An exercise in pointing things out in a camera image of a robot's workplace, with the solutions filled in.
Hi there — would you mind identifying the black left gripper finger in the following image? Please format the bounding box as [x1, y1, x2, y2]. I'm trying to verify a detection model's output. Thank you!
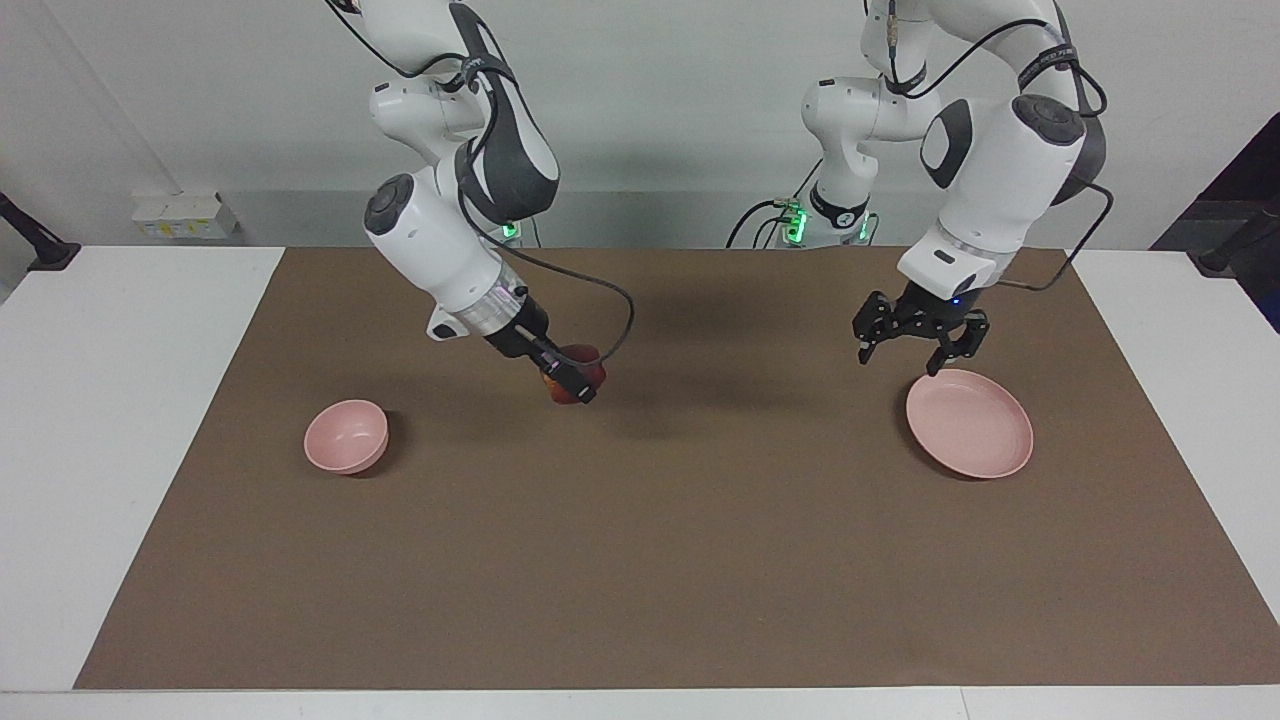
[925, 311, 991, 379]
[852, 291, 899, 366]

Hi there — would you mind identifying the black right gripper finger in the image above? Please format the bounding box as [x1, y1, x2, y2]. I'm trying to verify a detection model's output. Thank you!
[527, 335, 599, 406]

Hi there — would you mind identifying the dark red apple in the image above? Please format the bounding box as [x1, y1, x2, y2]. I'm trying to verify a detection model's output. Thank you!
[540, 344, 608, 407]

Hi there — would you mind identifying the pink plate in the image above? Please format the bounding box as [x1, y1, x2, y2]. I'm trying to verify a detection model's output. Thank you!
[905, 368, 1035, 481]

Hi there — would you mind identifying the pink bowl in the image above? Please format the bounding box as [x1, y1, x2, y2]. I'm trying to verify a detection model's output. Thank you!
[303, 399, 390, 476]

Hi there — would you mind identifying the brown table mat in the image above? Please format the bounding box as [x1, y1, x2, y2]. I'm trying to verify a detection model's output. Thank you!
[75, 247, 1280, 691]

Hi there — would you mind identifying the black clamp stand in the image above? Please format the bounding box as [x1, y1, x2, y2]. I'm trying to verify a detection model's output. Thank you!
[0, 190, 82, 273]

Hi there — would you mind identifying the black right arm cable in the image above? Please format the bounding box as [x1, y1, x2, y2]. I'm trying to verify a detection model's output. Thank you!
[330, 0, 637, 366]

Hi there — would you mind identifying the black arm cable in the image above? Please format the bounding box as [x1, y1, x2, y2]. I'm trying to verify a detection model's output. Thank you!
[885, 0, 1115, 293]
[330, 0, 637, 366]

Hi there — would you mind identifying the black left base cable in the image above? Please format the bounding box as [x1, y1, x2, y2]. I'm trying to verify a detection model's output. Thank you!
[727, 198, 801, 249]

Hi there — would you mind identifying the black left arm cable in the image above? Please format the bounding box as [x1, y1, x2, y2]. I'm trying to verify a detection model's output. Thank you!
[885, 0, 1115, 293]

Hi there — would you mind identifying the white wall power strip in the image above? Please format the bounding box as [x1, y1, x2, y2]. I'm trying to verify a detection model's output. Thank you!
[132, 190, 241, 241]

